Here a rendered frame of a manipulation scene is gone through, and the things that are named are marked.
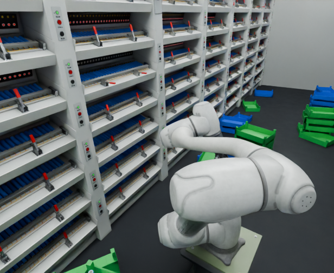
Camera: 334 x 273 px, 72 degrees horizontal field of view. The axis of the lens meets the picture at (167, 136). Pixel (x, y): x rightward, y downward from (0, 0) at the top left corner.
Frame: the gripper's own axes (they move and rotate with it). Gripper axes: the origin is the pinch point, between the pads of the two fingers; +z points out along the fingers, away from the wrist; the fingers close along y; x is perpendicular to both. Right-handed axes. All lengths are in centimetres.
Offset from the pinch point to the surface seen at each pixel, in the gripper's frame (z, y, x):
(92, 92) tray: -65, 8, -48
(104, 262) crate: 11, 41, -61
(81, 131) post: -50, 18, -57
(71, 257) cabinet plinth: 15, 34, -94
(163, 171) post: 16, -52, -66
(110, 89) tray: -63, -4, -46
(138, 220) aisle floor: 25, -5, -72
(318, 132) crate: 68, -179, 65
